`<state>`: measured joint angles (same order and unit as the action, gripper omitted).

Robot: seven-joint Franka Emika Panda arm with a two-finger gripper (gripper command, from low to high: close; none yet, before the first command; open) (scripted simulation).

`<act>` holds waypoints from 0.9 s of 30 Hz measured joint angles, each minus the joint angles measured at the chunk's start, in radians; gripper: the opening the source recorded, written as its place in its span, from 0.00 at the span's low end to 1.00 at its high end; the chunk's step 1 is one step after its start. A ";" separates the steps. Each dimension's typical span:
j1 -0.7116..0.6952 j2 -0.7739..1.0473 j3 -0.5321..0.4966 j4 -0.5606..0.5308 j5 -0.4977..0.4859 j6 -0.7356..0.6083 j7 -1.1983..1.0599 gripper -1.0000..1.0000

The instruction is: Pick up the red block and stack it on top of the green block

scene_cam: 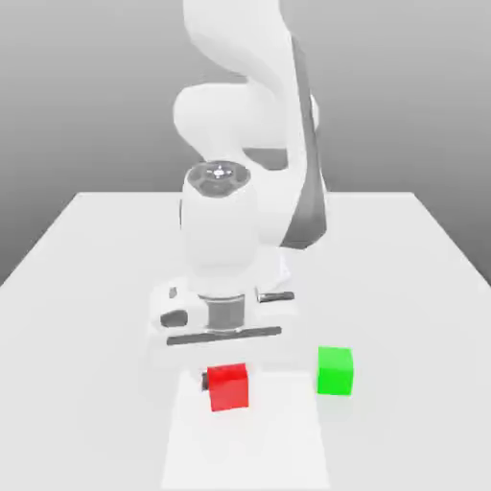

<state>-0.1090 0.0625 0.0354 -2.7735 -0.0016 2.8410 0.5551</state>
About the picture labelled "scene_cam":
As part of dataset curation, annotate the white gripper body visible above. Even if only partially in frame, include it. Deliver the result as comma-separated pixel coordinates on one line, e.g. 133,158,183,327
165,324,284,366

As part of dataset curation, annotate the small red cube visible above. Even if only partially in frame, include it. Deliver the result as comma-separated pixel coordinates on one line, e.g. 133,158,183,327
205,362,250,413

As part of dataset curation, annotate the small green cube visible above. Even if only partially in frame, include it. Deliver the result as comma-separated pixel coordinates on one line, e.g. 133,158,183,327
316,345,355,397

